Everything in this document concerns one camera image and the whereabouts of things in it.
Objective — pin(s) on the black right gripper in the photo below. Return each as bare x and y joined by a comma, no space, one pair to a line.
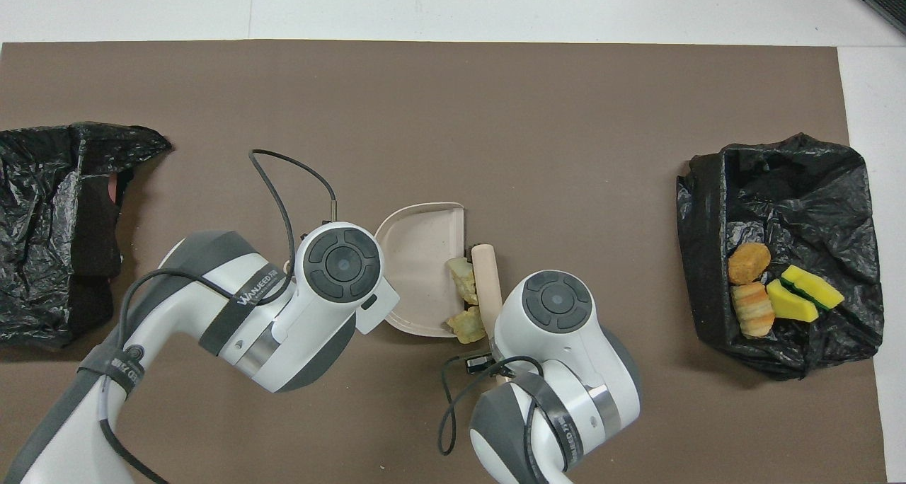
479,364

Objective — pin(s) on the pale chip piece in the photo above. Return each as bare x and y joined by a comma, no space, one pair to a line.
463,280
467,326

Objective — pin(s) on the beige hand brush black bristles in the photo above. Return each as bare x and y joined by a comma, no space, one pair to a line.
487,279

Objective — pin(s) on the beige plastic dustpan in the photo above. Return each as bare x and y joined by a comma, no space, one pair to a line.
421,257

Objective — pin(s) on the striped croissant bread piece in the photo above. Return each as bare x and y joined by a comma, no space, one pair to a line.
752,310

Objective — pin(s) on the brown nugget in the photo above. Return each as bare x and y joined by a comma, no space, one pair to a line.
749,263

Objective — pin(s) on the yellow sponge piece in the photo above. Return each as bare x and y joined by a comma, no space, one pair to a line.
821,291
789,306

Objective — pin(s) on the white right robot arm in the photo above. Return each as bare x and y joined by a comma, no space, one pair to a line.
559,342

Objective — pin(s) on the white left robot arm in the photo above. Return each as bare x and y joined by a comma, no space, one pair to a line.
297,328

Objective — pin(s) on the black bag lined trash bin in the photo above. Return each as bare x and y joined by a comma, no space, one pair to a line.
35,187
814,201

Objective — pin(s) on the brown paper table mat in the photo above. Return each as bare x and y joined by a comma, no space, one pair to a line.
566,116

